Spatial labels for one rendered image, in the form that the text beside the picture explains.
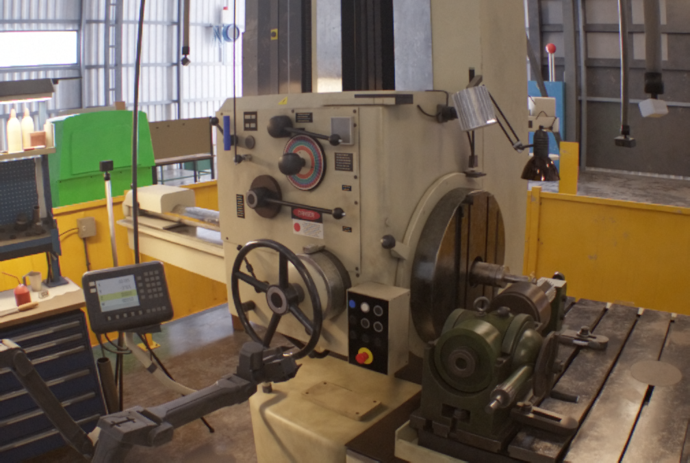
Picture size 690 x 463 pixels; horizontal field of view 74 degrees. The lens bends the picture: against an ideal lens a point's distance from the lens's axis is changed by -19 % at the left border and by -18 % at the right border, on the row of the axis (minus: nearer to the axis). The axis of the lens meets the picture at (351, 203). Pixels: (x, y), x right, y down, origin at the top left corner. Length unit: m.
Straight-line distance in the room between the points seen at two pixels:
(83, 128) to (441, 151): 4.12
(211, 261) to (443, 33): 1.51
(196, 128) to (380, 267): 8.89
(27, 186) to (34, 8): 12.20
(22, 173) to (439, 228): 2.29
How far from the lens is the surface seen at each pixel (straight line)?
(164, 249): 3.10
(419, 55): 2.26
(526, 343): 1.48
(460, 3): 2.19
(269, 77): 2.83
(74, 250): 4.06
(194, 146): 10.34
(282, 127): 1.74
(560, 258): 3.98
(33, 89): 2.95
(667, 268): 3.83
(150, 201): 3.10
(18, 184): 3.17
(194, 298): 4.70
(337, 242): 1.71
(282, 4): 2.80
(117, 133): 5.54
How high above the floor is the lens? 1.87
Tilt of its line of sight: 11 degrees down
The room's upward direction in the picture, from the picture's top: 1 degrees counter-clockwise
